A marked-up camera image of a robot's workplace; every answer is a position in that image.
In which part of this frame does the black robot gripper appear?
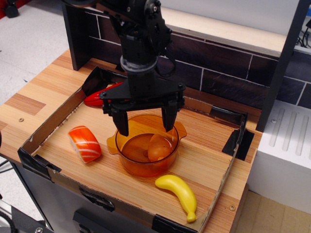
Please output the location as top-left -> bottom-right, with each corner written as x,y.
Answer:
100,57 -> 186,136

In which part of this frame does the orange toy carrot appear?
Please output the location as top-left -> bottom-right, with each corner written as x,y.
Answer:
147,134 -> 173,162

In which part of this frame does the orange transparent plastic pot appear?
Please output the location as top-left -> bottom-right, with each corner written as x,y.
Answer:
107,114 -> 187,177

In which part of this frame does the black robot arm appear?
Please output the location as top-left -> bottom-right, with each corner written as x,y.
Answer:
65,0 -> 186,136

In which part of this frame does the cardboard fence with black tape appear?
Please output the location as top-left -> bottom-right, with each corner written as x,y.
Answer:
18,67 -> 252,233

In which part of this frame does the red toy chili pepper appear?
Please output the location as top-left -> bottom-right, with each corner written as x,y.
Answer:
84,82 -> 123,108

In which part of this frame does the salmon sushi toy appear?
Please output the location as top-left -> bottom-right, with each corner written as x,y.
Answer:
68,126 -> 102,164

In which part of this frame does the yellow toy banana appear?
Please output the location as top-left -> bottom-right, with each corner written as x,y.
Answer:
155,175 -> 197,223

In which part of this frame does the dark brick backsplash shelf unit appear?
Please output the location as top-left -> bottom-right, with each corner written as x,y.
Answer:
63,1 -> 311,131

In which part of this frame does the white grooved side panel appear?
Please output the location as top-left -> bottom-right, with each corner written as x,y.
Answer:
247,100 -> 311,213

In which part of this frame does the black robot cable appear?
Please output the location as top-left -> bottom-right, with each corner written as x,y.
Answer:
155,48 -> 177,78

